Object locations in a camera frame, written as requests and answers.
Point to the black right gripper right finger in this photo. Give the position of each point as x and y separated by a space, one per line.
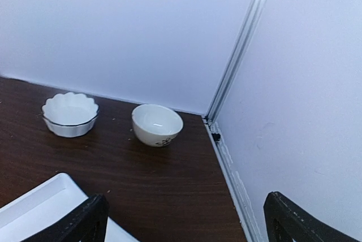
286 221

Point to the white scalloped bowl black rim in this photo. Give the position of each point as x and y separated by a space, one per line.
70 115

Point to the cream round bowl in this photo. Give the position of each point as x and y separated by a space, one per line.
155 125

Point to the right aluminium frame post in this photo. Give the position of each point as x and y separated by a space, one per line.
242 42

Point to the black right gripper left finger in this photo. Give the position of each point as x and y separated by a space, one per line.
86 222

